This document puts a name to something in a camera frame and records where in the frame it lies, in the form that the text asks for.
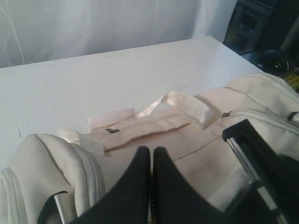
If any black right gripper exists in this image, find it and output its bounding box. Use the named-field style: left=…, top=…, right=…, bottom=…
left=222, top=119, right=299, bottom=224

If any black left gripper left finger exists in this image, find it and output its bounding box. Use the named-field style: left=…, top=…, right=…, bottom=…
left=72, top=146, right=150, bottom=224

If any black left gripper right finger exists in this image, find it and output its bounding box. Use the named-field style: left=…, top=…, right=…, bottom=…
left=152, top=147, right=234, bottom=224

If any cream duffel bag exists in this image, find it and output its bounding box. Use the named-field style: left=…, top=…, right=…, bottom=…
left=0, top=73, right=299, bottom=224

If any white backdrop curtain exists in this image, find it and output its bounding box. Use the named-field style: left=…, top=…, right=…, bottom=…
left=0, top=0, right=236, bottom=68

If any dark window frame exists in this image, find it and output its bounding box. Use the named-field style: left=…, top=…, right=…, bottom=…
left=223, top=0, right=299, bottom=64

